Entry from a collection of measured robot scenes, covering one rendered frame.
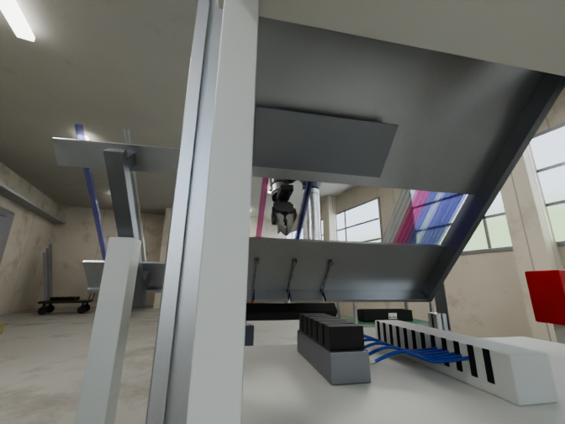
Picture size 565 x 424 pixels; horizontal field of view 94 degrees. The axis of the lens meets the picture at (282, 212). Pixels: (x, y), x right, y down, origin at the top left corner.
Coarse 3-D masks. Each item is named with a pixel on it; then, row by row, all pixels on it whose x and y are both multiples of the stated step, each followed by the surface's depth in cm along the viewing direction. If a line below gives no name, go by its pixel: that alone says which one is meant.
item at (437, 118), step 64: (256, 64) 50; (320, 64) 51; (384, 64) 52; (448, 64) 54; (256, 128) 52; (320, 128) 54; (384, 128) 55; (448, 128) 61; (512, 128) 63; (448, 192) 71
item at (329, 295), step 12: (264, 300) 77; (276, 300) 78; (300, 300) 79; (312, 300) 80; (336, 300) 82; (348, 300) 82; (360, 300) 83; (372, 300) 84; (384, 300) 85; (396, 300) 85; (408, 300) 86; (420, 300) 87
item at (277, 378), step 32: (256, 352) 44; (288, 352) 44; (384, 352) 45; (256, 384) 30; (288, 384) 30; (320, 384) 30; (352, 384) 30; (384, 384) 30; (416, 384) 31; (448, 384) 31; (256, 416) 23; (288, 416) 23; (320, 416) 23; (352, 416) 23; (384, 416) 23; (416, 416) 23; (448, 416) 23; (480, 416) 23; (512, 416) 23; (544, 416) 23
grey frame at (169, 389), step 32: (192, 64) 35; (192, 96) 34; (192, 128) 33; (192, 160) 32; (192, 192) 31; (192, 224) 31; (192, 256) 29; (192, 288) 28; (160, 320) 27; (192, 320) 27; (160, 352) 26; (192, 352) 26; (160, 384) 25; (160, 416) 25
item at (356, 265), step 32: (256, 256) 74; (288, 256) 75; (320, 256) 77; (352, 256) 78; (384, 256) 80; (416, 256) 82; (256, 288) 80; (320, 288) 84; (352, 288) 86; (384, 288) 88; (416, 288) 90
